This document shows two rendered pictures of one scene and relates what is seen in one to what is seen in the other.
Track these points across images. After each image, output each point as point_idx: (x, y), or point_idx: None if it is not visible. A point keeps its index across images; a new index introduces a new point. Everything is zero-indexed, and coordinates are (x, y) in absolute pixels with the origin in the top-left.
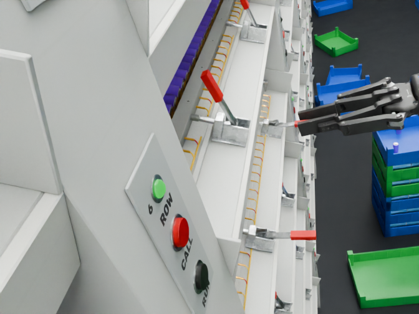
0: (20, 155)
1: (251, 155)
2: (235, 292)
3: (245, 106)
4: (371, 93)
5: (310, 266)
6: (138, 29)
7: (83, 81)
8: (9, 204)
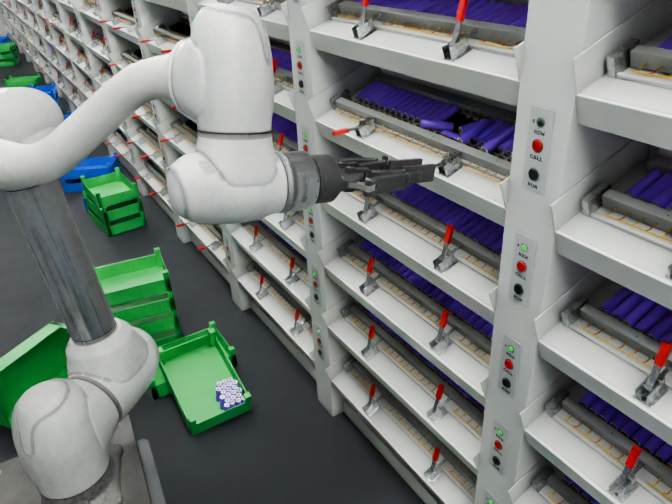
0: None
1: (423, 134)
2: (308, 38)
3: (381, 41)
4: (372, 172)
5: (460, 451)
6: None
7: None
8: None
